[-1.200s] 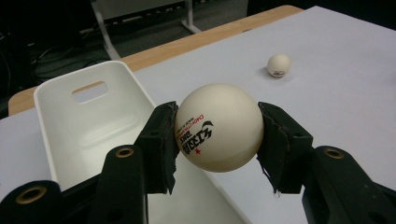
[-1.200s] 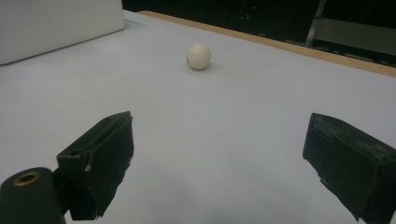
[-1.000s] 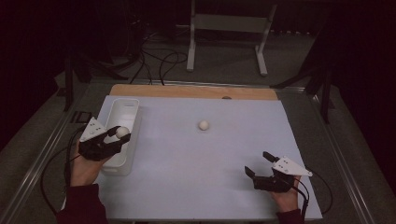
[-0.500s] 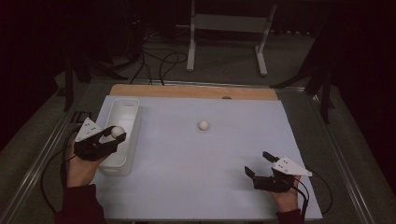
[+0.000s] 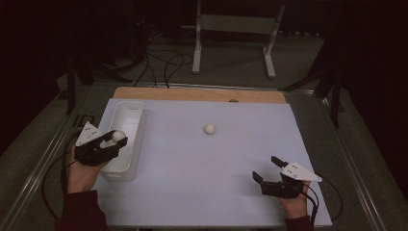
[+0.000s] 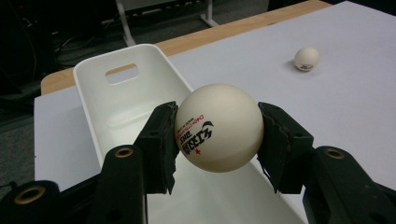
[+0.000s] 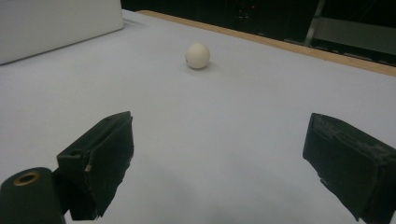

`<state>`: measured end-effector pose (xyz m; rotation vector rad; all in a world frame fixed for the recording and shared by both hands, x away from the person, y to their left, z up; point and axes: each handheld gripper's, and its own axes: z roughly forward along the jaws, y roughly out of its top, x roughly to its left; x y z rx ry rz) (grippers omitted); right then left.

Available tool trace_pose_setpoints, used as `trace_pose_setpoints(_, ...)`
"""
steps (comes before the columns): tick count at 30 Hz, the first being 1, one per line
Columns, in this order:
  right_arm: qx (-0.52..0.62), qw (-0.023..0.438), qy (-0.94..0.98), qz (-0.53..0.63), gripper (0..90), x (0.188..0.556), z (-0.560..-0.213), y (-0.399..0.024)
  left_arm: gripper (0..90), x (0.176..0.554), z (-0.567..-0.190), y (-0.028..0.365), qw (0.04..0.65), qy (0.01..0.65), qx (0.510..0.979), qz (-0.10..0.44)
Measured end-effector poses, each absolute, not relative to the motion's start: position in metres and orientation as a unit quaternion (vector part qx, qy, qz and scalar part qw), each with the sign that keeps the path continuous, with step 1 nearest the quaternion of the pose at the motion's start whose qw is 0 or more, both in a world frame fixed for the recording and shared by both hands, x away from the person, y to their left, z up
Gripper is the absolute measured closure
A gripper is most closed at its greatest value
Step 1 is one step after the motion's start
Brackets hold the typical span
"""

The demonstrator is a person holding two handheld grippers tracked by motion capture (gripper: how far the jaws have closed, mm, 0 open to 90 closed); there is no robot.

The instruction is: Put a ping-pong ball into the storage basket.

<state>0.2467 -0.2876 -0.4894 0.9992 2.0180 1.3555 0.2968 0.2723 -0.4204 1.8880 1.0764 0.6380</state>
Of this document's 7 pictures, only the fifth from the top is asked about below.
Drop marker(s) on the white plastic bin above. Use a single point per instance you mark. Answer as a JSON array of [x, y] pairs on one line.
[[128, 118]]

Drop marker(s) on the person's right hand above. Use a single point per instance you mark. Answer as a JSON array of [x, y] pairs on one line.
[[295, 207]]

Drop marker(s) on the pale table cover sheet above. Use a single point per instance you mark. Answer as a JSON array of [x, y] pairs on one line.
[[192, 179]]

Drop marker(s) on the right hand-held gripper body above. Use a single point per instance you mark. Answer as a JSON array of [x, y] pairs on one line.
[[300, 172]]

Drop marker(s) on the black stand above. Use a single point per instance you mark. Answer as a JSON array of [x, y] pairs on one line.
[[335, 106], [70, 89]]

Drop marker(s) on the metal floor rail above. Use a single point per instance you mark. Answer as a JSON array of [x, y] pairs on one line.
[[38, 173], [356, 179]]

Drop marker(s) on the white ball with dark mark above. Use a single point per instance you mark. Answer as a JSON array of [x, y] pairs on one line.
[[118, 136]]

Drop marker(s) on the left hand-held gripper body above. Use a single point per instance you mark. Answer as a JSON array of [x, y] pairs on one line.
[[89, 134]]

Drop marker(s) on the white metal stand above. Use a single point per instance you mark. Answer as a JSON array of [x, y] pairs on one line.
[[237, 24]]

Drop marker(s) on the plain white ball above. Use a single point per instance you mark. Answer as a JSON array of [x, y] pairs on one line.
[[209, 129]]

